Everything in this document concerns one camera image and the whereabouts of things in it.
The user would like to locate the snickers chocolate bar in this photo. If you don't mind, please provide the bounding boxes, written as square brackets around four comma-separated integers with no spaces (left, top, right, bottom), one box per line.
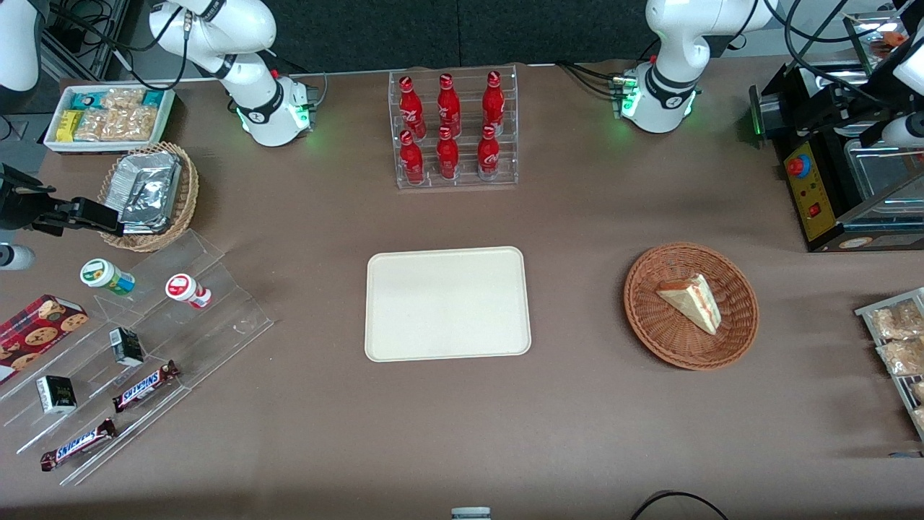
[112,360,181,414]
[40,417,118,472]

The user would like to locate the clear acrylic stepped display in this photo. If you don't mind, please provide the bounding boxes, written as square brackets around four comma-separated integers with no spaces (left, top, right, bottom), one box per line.
[0,230,275,486]

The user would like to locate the aluminium foil tray stack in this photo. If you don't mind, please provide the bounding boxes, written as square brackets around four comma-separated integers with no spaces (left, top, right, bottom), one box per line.
[115,151,183,235]

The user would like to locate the red tartan cookie box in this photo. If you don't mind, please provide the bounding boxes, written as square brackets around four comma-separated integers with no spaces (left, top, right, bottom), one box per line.
[0,294,90,386]

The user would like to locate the green lid cup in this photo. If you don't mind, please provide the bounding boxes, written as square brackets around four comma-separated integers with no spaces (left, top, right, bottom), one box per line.
[79,258,136,297]

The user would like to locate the black sealing machine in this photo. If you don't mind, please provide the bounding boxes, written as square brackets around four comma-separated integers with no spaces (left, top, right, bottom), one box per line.
[749,61,924,253]

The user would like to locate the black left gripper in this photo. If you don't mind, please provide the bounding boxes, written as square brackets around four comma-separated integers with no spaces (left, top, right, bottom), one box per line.
[860,90,924,147]

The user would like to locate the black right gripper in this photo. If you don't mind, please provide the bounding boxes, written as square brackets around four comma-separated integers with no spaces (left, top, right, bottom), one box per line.
[0,165,123,238]

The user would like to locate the grey metal snack tray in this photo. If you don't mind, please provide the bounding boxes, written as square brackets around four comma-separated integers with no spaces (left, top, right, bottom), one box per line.
[855,287,924,442]

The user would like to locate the small black carton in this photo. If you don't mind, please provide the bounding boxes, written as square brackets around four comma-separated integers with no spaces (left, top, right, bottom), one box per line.
[36,375,77,415]
[109,326,145,368]

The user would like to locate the clear bag of pastries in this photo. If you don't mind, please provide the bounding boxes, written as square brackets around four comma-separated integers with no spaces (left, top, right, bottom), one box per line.
[876,337,924,377]
[870,299,924,341]

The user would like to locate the brown wicker basket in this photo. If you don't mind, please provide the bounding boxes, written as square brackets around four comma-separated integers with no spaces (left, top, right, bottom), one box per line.
[624,242,760,371]

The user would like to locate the clear acrylic bottle rack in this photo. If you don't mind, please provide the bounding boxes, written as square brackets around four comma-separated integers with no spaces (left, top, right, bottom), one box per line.
[388,64,519,190]

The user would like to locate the red lid cup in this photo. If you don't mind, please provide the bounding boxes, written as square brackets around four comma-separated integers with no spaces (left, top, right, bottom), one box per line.
[165,273,212,310]

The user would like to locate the black arm base cables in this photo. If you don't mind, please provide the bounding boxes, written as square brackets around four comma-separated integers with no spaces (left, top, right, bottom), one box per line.
[557,61,630,98]

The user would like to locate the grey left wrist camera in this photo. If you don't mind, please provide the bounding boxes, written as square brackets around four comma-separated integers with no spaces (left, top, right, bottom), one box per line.
[882,113,924,150]

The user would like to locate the light wicker basket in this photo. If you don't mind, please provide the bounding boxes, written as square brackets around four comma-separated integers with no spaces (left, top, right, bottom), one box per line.
[97,142,200,253]

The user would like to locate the clear bag of crackers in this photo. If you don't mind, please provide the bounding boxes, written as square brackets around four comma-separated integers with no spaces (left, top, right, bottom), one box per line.
[101,87,146,111]
[74,108,109,142]
[103,107,159,142]

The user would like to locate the cream plastic tray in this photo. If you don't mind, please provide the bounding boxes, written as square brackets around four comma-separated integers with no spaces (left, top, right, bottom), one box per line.
[365,246,533,363]

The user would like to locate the white rectangular snack tray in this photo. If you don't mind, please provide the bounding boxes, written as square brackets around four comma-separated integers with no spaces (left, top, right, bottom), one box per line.
[43,84,177,155]

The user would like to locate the triangular sandwich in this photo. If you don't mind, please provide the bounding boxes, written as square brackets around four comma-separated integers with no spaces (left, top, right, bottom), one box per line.
[655,273,722,336]

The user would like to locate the black hanging cables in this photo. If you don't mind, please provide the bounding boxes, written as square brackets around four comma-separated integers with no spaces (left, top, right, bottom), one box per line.
[764,0,871,95]
[43,0,192,91]

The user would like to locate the red cola bottle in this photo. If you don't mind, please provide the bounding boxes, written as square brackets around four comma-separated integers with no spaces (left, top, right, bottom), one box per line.
[436,126,460,181]
[398,75,425,138]
[399,130,425,185]
[477,124,500,181]
[482,70,505,134]
[437,73,461,137]

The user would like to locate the black cable loop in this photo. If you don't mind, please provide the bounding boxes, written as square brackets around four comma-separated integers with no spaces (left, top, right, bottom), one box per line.
[630,490,731,520]

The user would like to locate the clear plastic box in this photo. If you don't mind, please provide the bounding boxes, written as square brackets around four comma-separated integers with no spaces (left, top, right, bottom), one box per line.
[843,10,912,64]

